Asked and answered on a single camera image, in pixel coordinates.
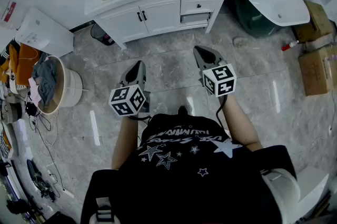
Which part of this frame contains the striped round cushion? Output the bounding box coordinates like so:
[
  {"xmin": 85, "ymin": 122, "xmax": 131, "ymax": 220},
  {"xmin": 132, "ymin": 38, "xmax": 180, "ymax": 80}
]
[{"xmin": 0, "ymin": 122, "xmax": 19, "ymax": 161}]

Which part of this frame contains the black mesh trash bin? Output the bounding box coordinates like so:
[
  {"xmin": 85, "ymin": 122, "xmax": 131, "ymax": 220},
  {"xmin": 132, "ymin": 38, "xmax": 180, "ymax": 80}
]
[{"xmin": 90, "ymin": 23, "xmax": 116, "ymax": 46}]

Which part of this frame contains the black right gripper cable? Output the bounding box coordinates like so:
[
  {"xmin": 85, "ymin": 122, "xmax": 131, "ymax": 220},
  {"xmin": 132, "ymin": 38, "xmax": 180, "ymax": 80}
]
[{"xmin": 215, "ymin": 94, "xmax": 230, "ymax": 135}]

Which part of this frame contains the grey shoulder strap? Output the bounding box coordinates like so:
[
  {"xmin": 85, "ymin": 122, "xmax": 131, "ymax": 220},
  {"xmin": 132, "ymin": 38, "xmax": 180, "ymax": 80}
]
[
  {"xmin": 260, "ymin": 167, "xmax": 301, "ymax": 224},
  {"xmin": 88, "ymin": 196, "xmax": 114, "ymax": 224}
]

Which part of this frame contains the white vanity cabinet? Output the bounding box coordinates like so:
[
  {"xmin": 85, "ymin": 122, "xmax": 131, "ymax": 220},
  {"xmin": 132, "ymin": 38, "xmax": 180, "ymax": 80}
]
[{"xmin": 93, "ymin": 0, "xmax": 230, "ymax": 50}]

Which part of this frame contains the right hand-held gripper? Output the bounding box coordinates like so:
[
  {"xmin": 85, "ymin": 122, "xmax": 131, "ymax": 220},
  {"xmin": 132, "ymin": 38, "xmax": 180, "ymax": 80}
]
[{"xmin": 193, "ymin": 45, "xmax": 237, "ymax": 98}]

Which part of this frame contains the white washing machine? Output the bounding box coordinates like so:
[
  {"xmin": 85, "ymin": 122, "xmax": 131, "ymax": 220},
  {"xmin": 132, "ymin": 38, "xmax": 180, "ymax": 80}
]
[{"xmin": 14, "ymin": 6, "xmax": 75, "ymax": 59}]

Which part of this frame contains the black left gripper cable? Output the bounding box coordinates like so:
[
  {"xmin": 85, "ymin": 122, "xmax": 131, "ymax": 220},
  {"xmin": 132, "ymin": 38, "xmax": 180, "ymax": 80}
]
[{"xmin": 128, "ymin": 114, "xmax": 152, "ymax": 121}]

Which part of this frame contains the person's left forearm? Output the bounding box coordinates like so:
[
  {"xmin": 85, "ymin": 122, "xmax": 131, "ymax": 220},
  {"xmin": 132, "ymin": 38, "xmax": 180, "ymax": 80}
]
[{"xmin": 111, "ymin": 114, "xmax": 139, "ymax": 171}]

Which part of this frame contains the person's right forearm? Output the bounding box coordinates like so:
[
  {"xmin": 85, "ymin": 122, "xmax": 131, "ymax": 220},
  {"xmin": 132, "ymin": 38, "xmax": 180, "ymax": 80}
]
[{"xmin": 223, "ymin": 93, "xmax": 264, "ymax": 152}]

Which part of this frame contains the grey garment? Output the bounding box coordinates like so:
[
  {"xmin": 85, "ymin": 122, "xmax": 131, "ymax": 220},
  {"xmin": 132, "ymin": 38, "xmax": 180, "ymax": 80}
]
[{"xmin": 32, "ymin": 59, "xmax": 59, "ymax": 108}]

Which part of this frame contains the pink garment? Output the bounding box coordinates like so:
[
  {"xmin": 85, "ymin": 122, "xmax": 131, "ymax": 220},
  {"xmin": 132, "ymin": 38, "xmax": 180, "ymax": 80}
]
[{"xmin": 28, "ymin": 77, "xmax": 42, "ymax": 103}]

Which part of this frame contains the cardboard box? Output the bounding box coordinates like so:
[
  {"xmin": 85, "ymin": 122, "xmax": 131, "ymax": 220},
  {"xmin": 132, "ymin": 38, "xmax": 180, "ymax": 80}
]
[
  {"xmin": 298, "ymin": 43, "xmax": 337, "ymax": 97},
  {"xmin": 291, "ymin": 0, "xmax": 335, "ymax": 43}
]

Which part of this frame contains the grey right shoulder strap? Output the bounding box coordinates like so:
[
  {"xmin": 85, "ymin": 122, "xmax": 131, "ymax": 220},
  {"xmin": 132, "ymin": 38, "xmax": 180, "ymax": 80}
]
[{"xmin": 260, "ymin": 167, "xmax": 301, "ymax": 224}]

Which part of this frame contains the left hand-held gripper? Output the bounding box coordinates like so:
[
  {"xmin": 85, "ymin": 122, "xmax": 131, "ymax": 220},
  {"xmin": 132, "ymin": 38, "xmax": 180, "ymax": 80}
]
[{"xmin": 108, "ymin": 60, "xmax": 151, "ymax": 117}]

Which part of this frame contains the woven round basket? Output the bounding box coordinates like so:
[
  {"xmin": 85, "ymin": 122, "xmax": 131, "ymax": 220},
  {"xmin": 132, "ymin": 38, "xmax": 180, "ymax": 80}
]
[{"xmin": 0, "ymin": 102, "xmax": 23, "ymax": 124}]

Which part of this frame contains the red and white plastic part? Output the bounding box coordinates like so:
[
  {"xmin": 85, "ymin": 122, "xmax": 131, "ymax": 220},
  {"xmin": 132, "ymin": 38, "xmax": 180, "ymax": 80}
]
[{"xmin": 281, "ymin": 40, "xmax": 300, "ymax": 52}]

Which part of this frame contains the person's black star t-shirt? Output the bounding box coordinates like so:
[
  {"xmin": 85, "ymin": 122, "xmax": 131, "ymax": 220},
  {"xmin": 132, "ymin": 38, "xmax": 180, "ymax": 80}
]
[{"xmin": 80, "ymin": 113, "xmax": 298, "ymax": 224}]

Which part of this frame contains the black device with cables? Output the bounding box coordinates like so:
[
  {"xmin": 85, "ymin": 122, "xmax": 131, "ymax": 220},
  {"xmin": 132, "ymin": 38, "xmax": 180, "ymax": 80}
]
[{"xmin": 26, "ymin": 159, "xmax": 56, "ymax": 203}]

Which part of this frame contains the round white laundry basket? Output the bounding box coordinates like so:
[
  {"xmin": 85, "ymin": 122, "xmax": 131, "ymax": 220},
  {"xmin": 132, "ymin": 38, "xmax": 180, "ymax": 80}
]
[{"xmin": 36, "ymin": 55, "xmax": 84, "ymax": 116}]

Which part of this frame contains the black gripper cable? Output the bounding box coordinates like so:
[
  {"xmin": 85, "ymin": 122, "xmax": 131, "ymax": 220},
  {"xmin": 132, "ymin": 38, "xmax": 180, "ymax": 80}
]
[
  {"xmin": 215, "ymin": 94, "xmax": 230, "ymax": 135},
  {"xmin": 128, "ymin": 114, "xmax": 152, "ymax": 121}
]

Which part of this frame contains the red and white label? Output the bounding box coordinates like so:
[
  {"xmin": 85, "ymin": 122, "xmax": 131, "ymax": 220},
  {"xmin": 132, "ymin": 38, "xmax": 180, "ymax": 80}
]
[{"xmin": 1, "ymin": 1, "xmax": 17, "ymax": 23}]

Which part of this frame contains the orange sofa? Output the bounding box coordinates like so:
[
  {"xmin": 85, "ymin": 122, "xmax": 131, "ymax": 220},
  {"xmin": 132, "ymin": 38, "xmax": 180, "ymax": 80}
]
[{"xmin": 0, "ymin": 43, "xmax": 41, "ymax": 87}]

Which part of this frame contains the grey left shoulder strap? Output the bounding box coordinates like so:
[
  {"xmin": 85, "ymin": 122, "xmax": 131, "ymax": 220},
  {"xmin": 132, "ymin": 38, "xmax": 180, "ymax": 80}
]
[{"xmin": 88, "ymin": 196, "xmax": 114, "ymax": 224}]

